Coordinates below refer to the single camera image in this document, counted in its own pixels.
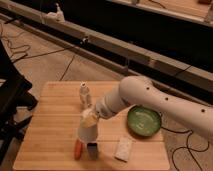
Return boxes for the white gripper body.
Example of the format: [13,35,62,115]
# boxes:
[95,98,114,119]

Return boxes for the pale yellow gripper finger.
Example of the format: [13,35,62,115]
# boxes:
[81,109,99,128]

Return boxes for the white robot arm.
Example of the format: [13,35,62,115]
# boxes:
[81,76,213,144]

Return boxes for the small white bottle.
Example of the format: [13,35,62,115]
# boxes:
[79,82,92,108]

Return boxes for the orange carrot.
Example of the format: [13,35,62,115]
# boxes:
[74,139,83,160]

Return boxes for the green bowl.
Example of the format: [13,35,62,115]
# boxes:
[127,105,162,137]

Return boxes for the wooden table board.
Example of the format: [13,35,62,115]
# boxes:
[13,81,170,171]

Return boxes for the white sponge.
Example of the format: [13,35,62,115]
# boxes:
[115,137,132,162]

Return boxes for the black chair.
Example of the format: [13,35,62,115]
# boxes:
[0,40,38,165]

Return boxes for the white object on ledge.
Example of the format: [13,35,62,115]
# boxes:
[46,3,65,22]

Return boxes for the black floor cable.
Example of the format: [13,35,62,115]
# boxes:
[161,126,208,166]

